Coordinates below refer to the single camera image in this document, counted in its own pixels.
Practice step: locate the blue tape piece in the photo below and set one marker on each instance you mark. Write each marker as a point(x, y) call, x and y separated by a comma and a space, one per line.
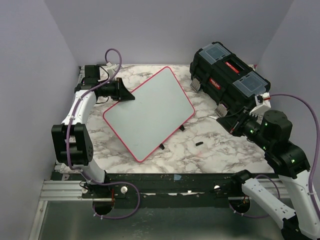
point(177, 177)

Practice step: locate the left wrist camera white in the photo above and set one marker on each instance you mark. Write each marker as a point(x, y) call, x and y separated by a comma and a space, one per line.
point(111, 68)

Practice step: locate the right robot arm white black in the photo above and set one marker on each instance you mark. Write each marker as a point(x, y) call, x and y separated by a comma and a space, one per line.
point(288, 161)

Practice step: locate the black mounting base rail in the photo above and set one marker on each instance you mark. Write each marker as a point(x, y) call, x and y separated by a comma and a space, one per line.
point(159, 190)

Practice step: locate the black toolbox with red handle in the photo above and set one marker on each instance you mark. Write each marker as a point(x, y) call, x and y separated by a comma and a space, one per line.
point(228, 80)

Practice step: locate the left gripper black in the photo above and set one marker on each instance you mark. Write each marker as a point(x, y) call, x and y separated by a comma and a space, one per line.
point(122, 93)

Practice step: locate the black marker cap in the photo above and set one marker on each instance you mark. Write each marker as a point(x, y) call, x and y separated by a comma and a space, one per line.
point(199, 143)

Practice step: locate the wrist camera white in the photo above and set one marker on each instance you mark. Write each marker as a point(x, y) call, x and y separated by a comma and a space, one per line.
point(111, 68)
point(263, 104)

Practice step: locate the pink-framed whiteboard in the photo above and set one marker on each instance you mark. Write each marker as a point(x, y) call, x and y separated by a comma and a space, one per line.
point(160, 108)

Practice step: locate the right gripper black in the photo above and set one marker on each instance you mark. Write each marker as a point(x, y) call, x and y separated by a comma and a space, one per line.
point(229, 123)

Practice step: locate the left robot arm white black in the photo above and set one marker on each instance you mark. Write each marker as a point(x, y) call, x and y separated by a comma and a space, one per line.
point(71, 140)

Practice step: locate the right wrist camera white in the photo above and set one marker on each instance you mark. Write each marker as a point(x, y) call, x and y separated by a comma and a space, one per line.
point(263, 104)

